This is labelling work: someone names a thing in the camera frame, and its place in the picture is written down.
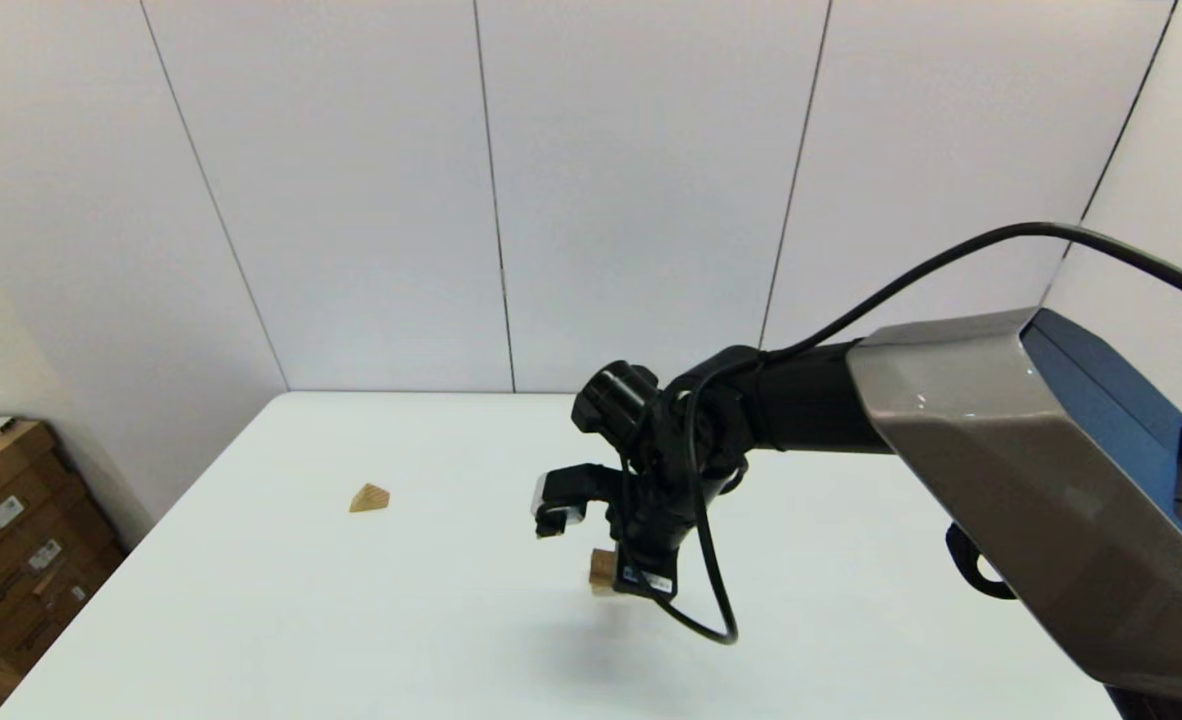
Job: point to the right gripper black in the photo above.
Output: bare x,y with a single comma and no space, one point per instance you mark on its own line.
656,530

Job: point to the arched wooden building block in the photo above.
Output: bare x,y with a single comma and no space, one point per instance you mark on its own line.
603,568

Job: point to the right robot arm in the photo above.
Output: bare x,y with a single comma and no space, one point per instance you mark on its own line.
1001,450

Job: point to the triangular wooden building block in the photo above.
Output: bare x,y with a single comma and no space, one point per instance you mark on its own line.
369,499

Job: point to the brown cardboard box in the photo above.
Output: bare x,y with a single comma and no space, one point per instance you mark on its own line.
51,600
6,515

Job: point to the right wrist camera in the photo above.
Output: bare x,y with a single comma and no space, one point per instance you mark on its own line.
551,498

